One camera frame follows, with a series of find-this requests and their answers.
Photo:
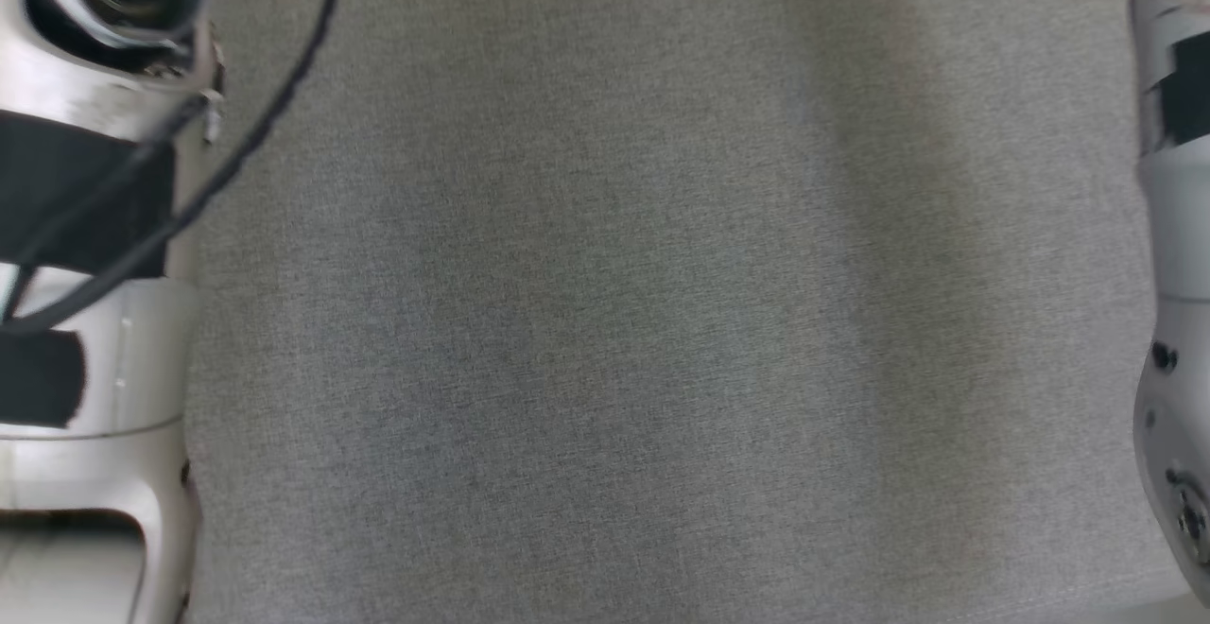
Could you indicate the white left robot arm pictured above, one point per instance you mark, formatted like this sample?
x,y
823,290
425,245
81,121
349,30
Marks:
x,y
95,369

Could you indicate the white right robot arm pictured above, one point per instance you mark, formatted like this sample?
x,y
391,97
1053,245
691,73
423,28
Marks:
x,y
1177,246

